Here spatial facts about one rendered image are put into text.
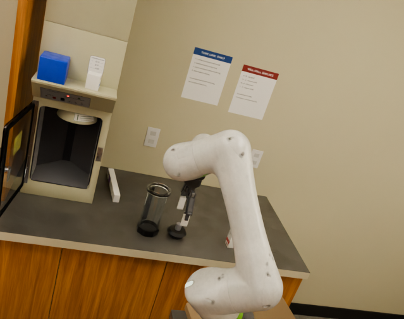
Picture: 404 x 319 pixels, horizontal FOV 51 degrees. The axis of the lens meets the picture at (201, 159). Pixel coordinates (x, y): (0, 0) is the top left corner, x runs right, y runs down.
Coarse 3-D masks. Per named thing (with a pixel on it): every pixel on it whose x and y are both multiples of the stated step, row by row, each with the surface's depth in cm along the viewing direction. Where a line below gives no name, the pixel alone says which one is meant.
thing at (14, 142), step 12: (24, 108) 160; (12, 120) 148; (24, 120) 162; (12, 132) 151; (24, 132) 166; (12, 144) 155; (24, 144) 171; (0, 156) 147; (12, 156) 158; (24, 156) 175; (0, 168) 149; (12, 168) 162; (12, 180) 167; (12, 192) 171
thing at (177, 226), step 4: (176, 224) 191; (168, 228) 192; (172, 228) 192; (176, 228) 191; (180, 228) 192; (184, 228) 194; (172, 232) 190; (176, 232) 190; (180, 232) 191; (184, 232) 192; (172, 236) 190; (176, 236) 189; (180, 236) 190; (184, 236) 191
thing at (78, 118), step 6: (60, 114) 181; (66, 114) 180; (72, 114) 180; (78, 114) 180; (66, 120) 180; (72, 120) 180; (78, 120) 180; (84, 120) 181; (90, 120) 184; (96, 120) 188
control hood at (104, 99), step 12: (36, 72) 165; (36, 84) 159; (48, 84) 159; (60, 84) 160; (72, 84) 164; (84, 84) 168; (36, 96) 168; (84, 96) 165; (96, 96) 164; (108, 96) 164; (96, 108) 174; (108, 108) 173
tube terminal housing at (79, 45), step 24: (48, 24) 160; (48, 48) 164; (72, 48) 165; (96, 48) 167; (120, 48) 168; (72, 72) 169; (120, 72) 172; (96, 168) 190; (24, 192) 189; (48, 192) 191; (72, 192) 193
